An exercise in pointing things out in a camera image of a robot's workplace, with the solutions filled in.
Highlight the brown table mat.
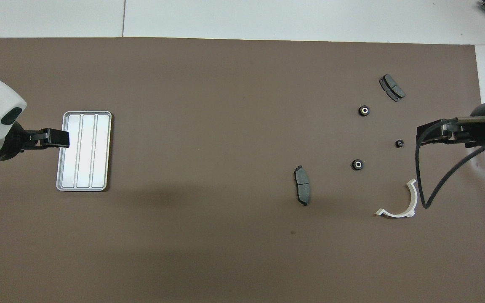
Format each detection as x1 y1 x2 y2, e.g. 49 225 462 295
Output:
0 37 485 303

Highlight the white curved plastic bracket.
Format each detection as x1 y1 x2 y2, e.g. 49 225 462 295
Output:
375 179 418 218

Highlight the dark grey brake pad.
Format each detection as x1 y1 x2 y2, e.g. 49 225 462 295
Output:
294 165 312 206
378 74 406 103

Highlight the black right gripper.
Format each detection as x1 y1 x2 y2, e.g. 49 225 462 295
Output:
417 101 485 151

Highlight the silver metal tray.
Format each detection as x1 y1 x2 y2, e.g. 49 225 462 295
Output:
56 111 112 192

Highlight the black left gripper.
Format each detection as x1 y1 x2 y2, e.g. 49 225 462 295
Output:
0 120 70 163

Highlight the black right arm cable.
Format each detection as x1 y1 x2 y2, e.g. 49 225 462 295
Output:
415 117 485 209

